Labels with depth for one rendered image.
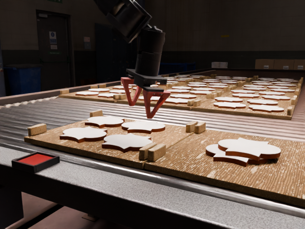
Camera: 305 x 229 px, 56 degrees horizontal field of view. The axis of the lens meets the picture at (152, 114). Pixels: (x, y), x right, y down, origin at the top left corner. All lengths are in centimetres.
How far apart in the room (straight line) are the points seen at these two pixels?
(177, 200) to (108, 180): 16
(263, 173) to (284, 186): 6
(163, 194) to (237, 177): 15
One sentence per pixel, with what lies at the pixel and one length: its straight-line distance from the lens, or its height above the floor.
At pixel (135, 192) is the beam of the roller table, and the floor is 91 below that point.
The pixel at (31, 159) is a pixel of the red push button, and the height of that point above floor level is 93.
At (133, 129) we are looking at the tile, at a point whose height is 95.
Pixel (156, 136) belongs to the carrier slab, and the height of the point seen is 94.
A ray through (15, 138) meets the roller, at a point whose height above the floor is 92.
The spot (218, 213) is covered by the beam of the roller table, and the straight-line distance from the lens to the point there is 52.
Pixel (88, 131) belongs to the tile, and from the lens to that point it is 88.
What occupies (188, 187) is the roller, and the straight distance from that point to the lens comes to 59.
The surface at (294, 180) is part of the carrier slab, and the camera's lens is 63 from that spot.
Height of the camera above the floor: 117
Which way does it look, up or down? 12 degrees down
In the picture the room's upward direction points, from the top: straight up
